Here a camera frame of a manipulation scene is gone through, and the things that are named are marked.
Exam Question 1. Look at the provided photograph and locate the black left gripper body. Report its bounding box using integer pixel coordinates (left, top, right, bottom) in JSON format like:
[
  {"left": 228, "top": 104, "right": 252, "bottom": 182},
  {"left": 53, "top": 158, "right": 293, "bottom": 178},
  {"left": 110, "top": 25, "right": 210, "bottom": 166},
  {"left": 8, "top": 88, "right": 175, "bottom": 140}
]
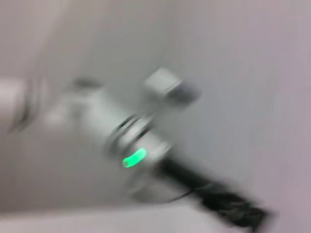
[{"left": 159, "top": 156, "right": 234, "bottom": 216}]

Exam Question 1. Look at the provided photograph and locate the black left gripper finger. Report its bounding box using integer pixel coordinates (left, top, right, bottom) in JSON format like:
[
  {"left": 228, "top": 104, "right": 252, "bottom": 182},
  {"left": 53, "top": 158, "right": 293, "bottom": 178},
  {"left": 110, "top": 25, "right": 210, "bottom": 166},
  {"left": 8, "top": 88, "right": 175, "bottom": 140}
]
[{"left": 213, "top": 191, "right": 280, "bottom": 232}]

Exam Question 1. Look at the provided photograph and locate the gray cable with metal connector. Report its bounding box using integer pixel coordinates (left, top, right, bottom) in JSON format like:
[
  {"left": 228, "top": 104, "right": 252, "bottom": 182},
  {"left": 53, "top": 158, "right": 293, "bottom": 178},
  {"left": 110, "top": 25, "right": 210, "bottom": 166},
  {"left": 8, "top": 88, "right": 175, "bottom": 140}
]
[{"left": 150, "top": 186, "right": 197, "bottom": 206}]

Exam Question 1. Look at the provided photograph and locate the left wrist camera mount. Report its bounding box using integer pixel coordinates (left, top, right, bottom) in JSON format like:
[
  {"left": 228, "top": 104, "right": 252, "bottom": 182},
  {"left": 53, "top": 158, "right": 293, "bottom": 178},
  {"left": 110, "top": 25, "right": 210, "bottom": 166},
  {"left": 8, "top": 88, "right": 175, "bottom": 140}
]
[{"left": 143, "top": 67, "right": 203, "bottom": 108}]

